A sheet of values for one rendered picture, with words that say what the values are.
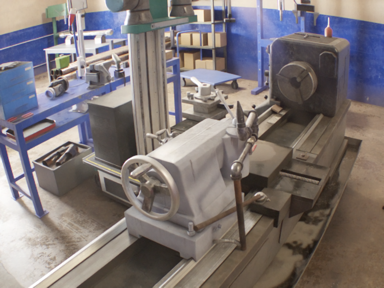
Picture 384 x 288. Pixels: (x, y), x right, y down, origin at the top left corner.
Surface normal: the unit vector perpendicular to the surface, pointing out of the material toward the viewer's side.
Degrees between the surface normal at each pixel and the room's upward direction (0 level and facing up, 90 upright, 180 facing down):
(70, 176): 90
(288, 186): 0
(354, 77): 90
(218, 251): 0
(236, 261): 0
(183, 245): 90
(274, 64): 90
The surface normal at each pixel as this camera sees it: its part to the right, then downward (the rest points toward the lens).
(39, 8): 0.84, 0.21
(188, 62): -0.51, 0.39
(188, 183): 0.80, -0.02
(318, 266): -0.04, -0.90
